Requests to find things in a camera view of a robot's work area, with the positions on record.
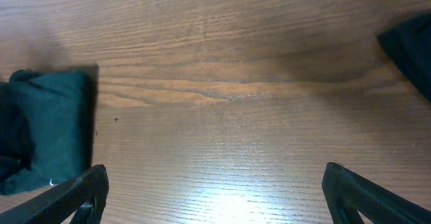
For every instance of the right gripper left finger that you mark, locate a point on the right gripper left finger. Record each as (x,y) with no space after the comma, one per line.
(83,198)

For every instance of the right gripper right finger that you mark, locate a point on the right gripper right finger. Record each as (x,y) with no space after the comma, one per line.
(349,197)

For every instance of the dark teal t-shirt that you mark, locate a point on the dark teal t-shirt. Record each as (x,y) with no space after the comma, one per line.
(46,128)

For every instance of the black garment under blue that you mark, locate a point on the black garment under blue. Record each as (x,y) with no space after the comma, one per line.
(408,45)

